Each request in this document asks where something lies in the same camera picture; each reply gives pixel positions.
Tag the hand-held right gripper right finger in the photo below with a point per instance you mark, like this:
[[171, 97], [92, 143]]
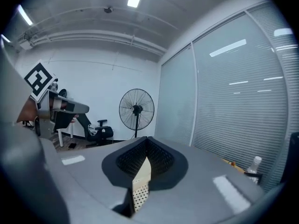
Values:
[[205, 183]]

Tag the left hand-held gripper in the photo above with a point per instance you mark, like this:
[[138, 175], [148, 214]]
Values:
[[38, 78]]

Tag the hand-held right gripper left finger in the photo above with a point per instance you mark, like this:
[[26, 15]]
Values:
[[93, 171]]

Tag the white plastic basin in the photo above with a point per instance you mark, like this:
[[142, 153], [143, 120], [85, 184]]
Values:
[[141, 195]]

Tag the person's left forearm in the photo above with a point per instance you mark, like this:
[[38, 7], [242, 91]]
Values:
[[26, 112]]

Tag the small black floor box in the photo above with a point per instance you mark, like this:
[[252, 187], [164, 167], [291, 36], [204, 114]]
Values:
[[72, 145]]

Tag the grey garment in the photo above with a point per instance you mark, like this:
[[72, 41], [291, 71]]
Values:
[[91, 129]]

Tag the round wooden table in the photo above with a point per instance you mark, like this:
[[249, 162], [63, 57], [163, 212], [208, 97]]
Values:
[[233, 168]]

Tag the small white table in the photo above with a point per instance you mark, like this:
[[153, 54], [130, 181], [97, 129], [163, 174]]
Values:
[[60, 136]]

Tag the small potted flowers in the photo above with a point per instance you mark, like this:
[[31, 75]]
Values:
[[232, 164]]

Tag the reclined black office chair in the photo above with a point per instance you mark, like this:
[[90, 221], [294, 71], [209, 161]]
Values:
[[102, 132]]

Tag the clear plastic bottle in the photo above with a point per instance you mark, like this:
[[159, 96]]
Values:
[[254, 164]]

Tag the black standing fan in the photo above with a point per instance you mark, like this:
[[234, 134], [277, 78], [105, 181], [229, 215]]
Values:
[[136, 108]]

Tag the white ceiling pipes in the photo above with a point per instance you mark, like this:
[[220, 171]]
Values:
[[93, 37]]

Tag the ceiling sprinkler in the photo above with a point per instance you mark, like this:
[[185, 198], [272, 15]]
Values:
[[108, 9]]

